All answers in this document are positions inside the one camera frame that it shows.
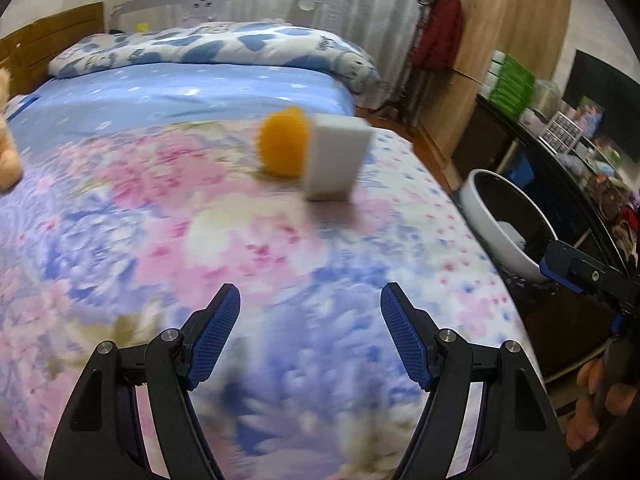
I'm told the wooden headboard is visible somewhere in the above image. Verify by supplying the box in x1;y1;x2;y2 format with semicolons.
0;2;105;96

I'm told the blue cartoon print quilt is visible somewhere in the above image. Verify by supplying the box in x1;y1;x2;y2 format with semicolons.
48;21;382;108

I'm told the wooden coat rack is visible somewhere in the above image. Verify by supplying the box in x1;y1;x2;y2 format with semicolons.
375;0;446;126

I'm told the orange foam fruit net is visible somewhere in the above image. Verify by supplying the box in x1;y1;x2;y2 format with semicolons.
257;106;313;177

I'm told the framed photo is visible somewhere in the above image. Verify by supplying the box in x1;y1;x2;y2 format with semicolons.
575;96;606;138

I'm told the grey curtain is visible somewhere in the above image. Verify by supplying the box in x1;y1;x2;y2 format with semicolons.
165;0;468;111

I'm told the stack of green boxes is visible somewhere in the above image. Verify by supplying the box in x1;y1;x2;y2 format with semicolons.
482;50;537;113

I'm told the floral blanket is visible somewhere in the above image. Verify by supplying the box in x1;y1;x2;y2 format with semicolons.
0;120;546;480

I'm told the black television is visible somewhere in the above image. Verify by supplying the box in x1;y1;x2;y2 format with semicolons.
562;49;640;156

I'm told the blue flowered bedsheet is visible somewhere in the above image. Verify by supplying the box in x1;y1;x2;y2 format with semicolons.
0;62;356;176

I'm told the tan plush toy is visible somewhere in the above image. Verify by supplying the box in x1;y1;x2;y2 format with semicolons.
0;67;25;192

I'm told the wooden wardrobe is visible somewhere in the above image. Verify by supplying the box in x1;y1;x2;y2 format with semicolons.
417;0;571;171

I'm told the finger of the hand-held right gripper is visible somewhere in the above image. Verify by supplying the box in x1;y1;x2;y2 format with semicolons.
540;240;640;321

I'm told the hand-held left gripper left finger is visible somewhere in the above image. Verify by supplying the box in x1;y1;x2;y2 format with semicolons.
44;282;242;480

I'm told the red jacket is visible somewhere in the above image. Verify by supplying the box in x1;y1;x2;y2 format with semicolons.
411;0;464;68

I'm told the brown patterned bag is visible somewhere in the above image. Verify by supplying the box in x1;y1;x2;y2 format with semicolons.
595;182;628;221

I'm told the dark tv cabinet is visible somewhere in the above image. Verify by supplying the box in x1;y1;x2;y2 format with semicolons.
452;95;640;396

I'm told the white trash bin black liner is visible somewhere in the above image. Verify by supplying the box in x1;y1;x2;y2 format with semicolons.
457;169;608;381

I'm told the white box with red print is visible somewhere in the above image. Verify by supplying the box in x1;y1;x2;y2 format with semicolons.
302;114;375;202

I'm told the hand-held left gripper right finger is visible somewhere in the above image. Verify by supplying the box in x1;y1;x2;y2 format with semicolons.
380;282;573;480

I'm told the person's right hand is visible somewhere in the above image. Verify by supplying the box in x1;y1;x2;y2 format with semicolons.
565;360;636;453

